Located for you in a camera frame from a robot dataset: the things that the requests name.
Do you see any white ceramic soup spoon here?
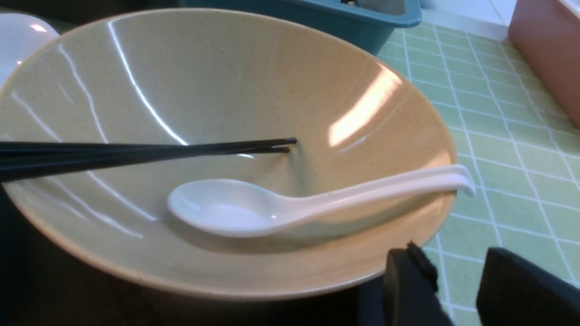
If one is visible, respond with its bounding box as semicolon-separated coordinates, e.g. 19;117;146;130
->
167;164;477;239

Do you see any green checkered tablecloth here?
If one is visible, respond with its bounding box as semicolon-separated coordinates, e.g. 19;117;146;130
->
378;23;580;326

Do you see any pink plastic bin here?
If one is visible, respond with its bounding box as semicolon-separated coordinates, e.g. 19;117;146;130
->
507;0;580;127

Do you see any white square dish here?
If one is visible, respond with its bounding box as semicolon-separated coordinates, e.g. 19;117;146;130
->
0;13;59;86

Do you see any beige noodle bowl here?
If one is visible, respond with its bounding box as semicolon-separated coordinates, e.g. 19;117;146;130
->
1;8;458;301

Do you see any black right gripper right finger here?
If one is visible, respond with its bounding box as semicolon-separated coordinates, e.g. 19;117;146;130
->
476;247;580;326

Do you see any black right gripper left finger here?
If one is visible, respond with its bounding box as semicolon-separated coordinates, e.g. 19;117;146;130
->
383;242;453;326

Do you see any teal plastic chopstick bin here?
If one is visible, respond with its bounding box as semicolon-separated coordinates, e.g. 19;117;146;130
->
176;0;422;55

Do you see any black chopstick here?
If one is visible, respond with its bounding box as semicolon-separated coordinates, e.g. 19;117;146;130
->
0;138;298;158
0;147;290;183

